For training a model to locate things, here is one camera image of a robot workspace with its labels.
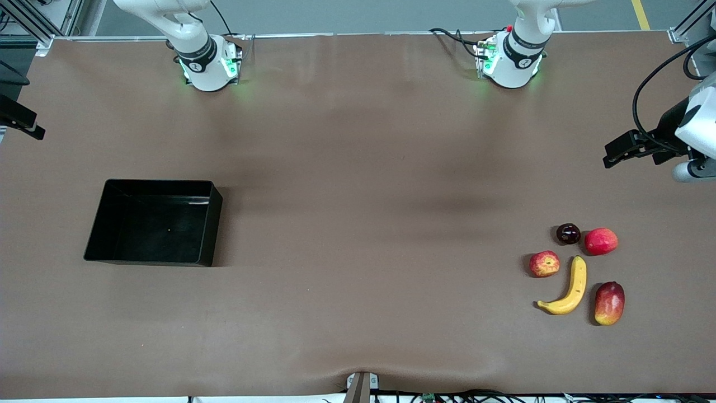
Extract black right base cable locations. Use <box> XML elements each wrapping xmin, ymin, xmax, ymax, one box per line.
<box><xmin>210</xmin><ymin>0</ymin><xmax>255</xmax><ymax>57</ymax></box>

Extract red yellow mango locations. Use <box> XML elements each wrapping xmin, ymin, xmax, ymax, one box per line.
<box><xmin>594</xmin><ymin>281</ymin><xmax>625</xmax><ymax>326</ymax></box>

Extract black left base cable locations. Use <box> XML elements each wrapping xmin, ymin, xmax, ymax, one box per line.
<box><xmin>428</xmin><ymin>27</ymin><xmax>490</xmax><ymax>59</ymax></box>

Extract dark purple plum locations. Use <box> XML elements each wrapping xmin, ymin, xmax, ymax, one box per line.
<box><xmin>556</xmin><ymin>223</ymin><xmax>582</xmax><ymax>246</ymax></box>

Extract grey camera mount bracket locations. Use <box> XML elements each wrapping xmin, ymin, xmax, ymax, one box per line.
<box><xmin>346</xmin><ymin>372</ymin><xmax>380</xmax><ymax>403</ymax></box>

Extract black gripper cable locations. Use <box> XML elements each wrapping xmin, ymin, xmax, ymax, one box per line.
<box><xmin>0</xmin><ymin>59</ymin><xmax>30</xmax><ymax>86</ymax></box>
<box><xmin>632</xmin><ymin>36</ymin><xmax>716</xmax><ymax>154</ymax></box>

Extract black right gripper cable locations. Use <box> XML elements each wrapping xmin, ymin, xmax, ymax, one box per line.
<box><xmin>0</xmin><ymin>59</ymin><xmax>30</xmax><ymax>86</ymax></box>

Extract aluminium frame profile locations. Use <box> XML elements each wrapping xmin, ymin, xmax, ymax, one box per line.
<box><xmin>0</xmin><ymin>0</ymin><xmax>84</xmax><ymax>57</ymax></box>
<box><xmin>668</xmin><ymin>0</ymin><xmax>716</xmax><ymax>44</ymax></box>

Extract yellow banana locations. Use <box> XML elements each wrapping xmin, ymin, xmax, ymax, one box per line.
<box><xmin>537</xmin><ymin>256</ymin><xmax>588</xmax><ymax>316</ymax></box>

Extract black base cable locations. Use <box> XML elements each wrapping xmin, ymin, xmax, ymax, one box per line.
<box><xmin>428</xmin><ymin>27</ymin><xmax>490</xmax><ymax>59</ymax></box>
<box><xmin>210</xmin><ymin>0</ymin><xmax>255</xmax><ymax>57</ymax></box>

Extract black plastic box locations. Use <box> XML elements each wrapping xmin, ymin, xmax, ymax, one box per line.
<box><xmin>84</xmin><ymin>179</ymin><xmax>223</xmax><ymax>267</ymax></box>

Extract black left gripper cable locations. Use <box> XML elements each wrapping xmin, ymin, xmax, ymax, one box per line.
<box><xmin>632</xmin><ymin>36</ymin><xmax>716</xmax><ymax>154</ymax></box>

